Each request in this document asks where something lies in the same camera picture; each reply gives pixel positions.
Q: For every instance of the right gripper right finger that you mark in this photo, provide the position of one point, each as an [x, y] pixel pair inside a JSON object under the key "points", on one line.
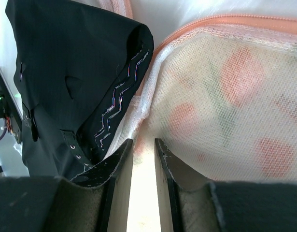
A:
{"points": [[190, 202]]}

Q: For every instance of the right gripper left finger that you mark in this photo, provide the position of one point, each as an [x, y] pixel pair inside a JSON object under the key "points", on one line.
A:
{"points": [[94, 201]]}

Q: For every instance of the pink floral laundry bag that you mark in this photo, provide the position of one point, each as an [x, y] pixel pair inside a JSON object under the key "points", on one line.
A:
{"points": [[221, 90]]}

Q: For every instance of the black garment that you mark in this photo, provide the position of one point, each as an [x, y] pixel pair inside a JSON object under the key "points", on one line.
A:
{"points": [[78, 68]]}

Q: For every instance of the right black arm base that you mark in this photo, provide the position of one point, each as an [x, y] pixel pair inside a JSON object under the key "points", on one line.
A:
{"points": [[9, 112]]}

